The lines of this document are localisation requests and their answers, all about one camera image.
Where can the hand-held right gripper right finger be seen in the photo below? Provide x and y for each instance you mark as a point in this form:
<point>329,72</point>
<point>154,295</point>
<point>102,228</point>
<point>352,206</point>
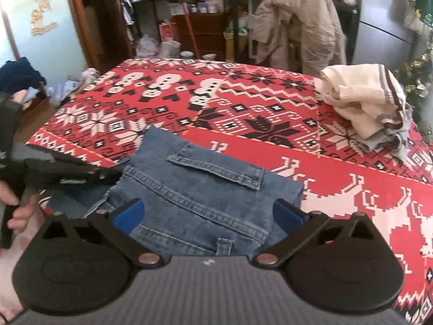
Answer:
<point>287,214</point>

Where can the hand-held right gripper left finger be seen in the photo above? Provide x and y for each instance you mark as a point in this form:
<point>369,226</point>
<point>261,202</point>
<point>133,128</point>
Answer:
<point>130,215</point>

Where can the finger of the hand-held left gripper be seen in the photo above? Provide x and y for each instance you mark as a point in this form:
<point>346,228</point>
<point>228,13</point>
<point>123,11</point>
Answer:
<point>101,175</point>

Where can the blue denim shorts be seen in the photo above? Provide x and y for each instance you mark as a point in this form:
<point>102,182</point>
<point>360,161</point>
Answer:
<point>189,189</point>

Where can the person's left hand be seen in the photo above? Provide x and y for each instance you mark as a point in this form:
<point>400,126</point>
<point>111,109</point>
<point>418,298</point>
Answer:
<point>32,213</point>

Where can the dark blue knit cloth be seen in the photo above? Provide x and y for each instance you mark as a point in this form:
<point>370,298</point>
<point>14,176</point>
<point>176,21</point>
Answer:
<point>20,74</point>

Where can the red patterned blanket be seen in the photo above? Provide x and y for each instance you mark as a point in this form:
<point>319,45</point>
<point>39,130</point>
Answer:
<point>253,108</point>

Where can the grey garment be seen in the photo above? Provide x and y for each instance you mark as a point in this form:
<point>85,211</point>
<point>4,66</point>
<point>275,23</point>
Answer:
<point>389,138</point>

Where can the dark wooden door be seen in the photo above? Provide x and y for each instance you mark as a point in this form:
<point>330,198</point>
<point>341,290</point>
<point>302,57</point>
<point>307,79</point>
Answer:
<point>101,23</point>

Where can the printed white plastic bag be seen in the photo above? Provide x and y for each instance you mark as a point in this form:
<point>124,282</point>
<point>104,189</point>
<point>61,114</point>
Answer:
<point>147,45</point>

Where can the white knit sweater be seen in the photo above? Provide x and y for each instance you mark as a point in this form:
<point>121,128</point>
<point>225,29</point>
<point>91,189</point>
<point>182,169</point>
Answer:
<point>355,91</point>

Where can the plain white plastic bag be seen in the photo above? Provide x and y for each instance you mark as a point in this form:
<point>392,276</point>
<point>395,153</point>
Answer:
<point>169,49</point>

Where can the blue pet bowl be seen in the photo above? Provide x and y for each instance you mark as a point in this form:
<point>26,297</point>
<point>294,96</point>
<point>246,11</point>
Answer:
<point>186,55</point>

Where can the red printed box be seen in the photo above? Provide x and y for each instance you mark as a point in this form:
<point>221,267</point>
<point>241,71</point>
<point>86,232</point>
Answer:
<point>165,30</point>

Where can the red broom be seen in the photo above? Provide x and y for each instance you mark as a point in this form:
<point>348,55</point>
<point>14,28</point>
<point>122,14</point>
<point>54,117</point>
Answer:
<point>190,30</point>

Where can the wooden dresser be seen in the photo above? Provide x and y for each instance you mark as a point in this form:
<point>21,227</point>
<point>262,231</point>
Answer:
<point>209,34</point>

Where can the small Christmas tree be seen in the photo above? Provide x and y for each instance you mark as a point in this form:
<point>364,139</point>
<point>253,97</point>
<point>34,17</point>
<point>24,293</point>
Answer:
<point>416,78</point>

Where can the beige jacket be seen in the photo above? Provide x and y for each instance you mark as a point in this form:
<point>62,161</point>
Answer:
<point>297,23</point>

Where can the black desk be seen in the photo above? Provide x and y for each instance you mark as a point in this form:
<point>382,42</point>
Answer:
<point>235,17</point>

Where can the grey refrigerator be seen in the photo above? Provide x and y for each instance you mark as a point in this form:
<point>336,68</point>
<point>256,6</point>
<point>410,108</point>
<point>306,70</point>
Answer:
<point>382,13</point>

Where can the green printed curtain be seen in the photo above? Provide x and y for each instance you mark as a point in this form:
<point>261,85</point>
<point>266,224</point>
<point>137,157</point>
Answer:
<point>424,3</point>

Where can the gold wall decoration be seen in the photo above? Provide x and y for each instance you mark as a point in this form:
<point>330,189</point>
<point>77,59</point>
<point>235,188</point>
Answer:
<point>42,17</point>

